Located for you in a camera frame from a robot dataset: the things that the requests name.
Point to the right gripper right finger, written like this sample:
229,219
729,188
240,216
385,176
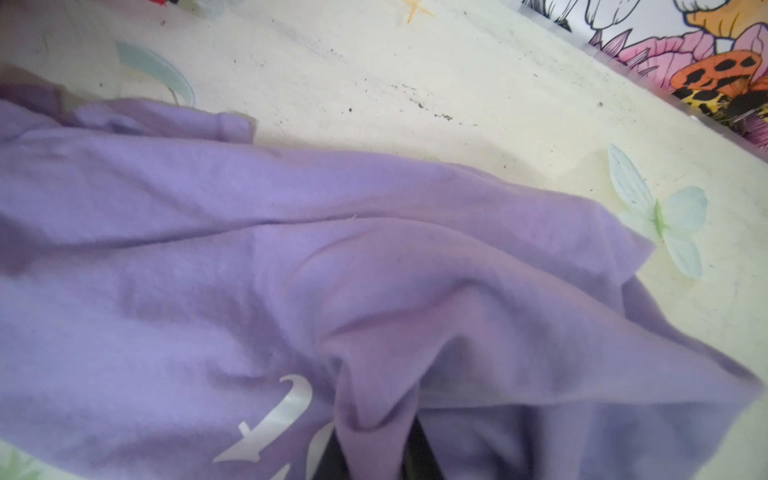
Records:
419,462

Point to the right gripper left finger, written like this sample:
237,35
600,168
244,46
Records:
332,464

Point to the purple cloth with print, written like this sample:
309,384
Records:
177,303

